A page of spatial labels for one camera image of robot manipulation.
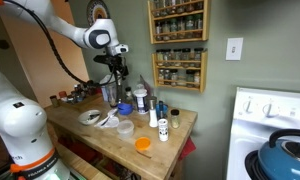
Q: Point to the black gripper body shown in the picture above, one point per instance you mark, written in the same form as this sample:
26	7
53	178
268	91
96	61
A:
117	63

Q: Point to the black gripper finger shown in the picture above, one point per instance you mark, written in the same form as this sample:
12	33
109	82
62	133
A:
119	90
109	87

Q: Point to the clear dark spice bottle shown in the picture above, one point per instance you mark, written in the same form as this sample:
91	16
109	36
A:
113	98

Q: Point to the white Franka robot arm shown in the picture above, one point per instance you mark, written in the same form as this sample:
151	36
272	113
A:
20	120

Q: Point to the small black cap bottle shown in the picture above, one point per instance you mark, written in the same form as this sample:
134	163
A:
129	95

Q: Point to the large black lid bottle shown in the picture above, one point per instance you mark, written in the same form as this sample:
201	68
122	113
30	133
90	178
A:
90	86

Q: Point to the blue lid spice jar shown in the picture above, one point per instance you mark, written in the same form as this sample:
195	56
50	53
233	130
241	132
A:
79	97

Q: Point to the glass spice jar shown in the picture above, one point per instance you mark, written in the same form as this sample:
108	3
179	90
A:
177	57
189	26
158	30
168	57
166	30
198	56
186	57
173	29
160	57
198	25

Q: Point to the red lid spice jar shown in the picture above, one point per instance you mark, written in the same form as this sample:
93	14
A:
62	96

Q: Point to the small white printed bottle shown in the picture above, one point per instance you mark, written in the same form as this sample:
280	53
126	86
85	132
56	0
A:
163	130

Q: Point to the black lid yellow spice jar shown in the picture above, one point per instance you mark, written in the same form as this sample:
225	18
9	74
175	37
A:
175	119

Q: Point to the wooden spice rack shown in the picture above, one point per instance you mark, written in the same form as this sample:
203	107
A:
176	41
203	71

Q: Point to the blue grey tissue box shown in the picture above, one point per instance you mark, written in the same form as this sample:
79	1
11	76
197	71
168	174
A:
104	93

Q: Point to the white tissue paper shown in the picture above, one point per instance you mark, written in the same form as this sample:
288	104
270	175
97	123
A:
105	80

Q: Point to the white lid dark label container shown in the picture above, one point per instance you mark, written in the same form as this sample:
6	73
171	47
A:
141	101

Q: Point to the clear plastic zip bag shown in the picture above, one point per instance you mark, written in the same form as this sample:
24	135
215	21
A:
144	83

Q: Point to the metal spoon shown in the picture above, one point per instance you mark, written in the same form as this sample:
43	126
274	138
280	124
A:
92	116

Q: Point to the clear plastic lid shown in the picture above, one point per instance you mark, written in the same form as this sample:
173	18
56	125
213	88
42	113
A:
112	124

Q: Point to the clear plastic container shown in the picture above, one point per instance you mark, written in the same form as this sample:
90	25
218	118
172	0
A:
125	129

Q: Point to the white ceramic bowl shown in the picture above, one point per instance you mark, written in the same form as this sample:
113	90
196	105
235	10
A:
84	120

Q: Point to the silver white salt grinder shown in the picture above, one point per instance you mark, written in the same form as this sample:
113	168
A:
152	115

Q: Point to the dark pepper grinder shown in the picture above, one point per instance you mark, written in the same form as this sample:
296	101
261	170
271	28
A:
161	110

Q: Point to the dark lid small jar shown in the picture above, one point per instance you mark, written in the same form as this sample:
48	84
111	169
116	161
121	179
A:
54	101

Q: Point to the wooden kitchen table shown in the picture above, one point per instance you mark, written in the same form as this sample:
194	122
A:
106	146

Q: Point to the orange plastic lid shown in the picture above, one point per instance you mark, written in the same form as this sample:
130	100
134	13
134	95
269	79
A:
142	144

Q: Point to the red cloth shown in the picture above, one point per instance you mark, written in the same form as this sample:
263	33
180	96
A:
187	148

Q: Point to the white stove knob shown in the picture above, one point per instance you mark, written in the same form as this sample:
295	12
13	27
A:
247	106
269	109

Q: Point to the white electric stove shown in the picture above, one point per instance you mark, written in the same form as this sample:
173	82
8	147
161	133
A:
253	133

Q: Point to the black stove burner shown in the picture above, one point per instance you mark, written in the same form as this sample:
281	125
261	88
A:
251	165

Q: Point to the blue kettle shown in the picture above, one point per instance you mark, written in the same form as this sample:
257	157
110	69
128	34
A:
280	165

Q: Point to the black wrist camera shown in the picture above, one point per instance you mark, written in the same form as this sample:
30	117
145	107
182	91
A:
101	59

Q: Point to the decorative wall plate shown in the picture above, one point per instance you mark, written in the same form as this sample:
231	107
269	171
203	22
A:
97	11

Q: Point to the white light switch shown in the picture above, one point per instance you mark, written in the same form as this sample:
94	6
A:
234	49

